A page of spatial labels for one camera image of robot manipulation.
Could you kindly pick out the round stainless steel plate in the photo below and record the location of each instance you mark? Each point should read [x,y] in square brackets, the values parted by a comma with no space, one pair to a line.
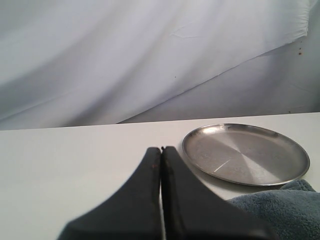
[245,154]

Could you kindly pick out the grey-blue fleece towel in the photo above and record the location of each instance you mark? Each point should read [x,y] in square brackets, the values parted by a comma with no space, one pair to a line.
[293,211]

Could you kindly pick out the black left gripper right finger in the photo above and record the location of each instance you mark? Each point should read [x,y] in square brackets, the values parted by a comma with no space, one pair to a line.
[193,212]

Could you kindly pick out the white backdrop cloth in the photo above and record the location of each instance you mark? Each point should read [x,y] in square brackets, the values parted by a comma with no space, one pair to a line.
[93,62]

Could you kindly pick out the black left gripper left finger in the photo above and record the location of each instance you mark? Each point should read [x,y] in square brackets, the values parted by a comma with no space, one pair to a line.
[131,213]

